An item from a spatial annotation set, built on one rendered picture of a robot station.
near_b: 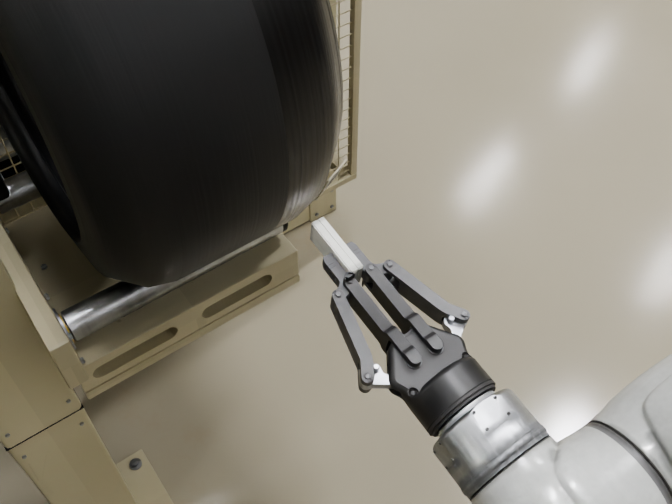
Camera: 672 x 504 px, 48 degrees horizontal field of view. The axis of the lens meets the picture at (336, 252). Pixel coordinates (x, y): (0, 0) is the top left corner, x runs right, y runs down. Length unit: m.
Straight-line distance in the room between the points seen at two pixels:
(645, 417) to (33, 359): 0.84
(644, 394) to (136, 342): 0.67
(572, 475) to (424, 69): 2.35
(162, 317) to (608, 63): 2.29
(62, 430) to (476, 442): 0.85
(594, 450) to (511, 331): 1.48
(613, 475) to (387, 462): 1.28
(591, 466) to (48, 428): 0.92
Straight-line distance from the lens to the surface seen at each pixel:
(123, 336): 1.08
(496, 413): 0.66
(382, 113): 2.68
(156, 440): 1.97
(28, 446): 1.35
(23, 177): 1.25
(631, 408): 0.69
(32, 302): 1.05
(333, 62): 0.81
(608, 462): 0.66
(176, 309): 1.09
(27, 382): 1.22
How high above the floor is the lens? 1.75
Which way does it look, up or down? 51 degrees down
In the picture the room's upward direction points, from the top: straight up
